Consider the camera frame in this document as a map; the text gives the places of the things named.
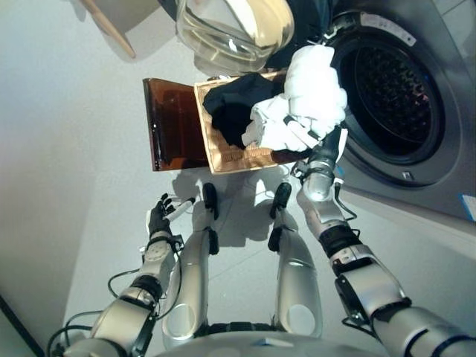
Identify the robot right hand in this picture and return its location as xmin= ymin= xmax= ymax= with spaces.
xmin=283 ymin=115 xmax=350 ymax=159

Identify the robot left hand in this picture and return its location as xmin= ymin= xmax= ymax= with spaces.
xmin=145 ymin=193 xmax=196 ymax=241

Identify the black garment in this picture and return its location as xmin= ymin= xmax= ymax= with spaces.
xmin=271 ymin=147 xmax=313 ymax=164
xmin=203 ymin=73 xmax=287 ymax=149

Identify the white garment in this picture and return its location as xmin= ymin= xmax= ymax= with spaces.
xmin=241 ymin=44 xmax=349 ymax=152

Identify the grey front-load washing machine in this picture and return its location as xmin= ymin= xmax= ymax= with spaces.
xmin=323 ymin=0 xmax=476 ymax=224

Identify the rectangular wicker laundry basket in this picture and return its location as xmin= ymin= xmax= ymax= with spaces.
xmin=193 ymin=70 xmax=298 ymax=175

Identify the silver robot right leg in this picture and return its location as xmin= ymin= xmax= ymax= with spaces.
xmin=267 ymin=181 xmax=323 ymax=339

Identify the round glass washer door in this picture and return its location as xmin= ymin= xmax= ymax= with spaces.
xmin=155 ymin=0 xmax=332 ymax=72

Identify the grey robot torso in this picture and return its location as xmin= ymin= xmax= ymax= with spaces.
xmin=155 ymin=321 xmax=376 ymax=357

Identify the grey board with black edge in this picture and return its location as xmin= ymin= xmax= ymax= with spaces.
xmin=0 ymin=293 xmax=45 ymax=357

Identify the white chair with wooden legs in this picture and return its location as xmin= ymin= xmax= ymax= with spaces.
xmin=61 ymin=0 xmax=179 ymax=60

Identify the white cable on floor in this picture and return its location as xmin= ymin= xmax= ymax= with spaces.
xmin=167 ymin=193 xmax=199 ymax=217

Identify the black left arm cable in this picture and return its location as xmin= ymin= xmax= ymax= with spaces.
xmin=46 ymin=252 xmax=183 ymax=357

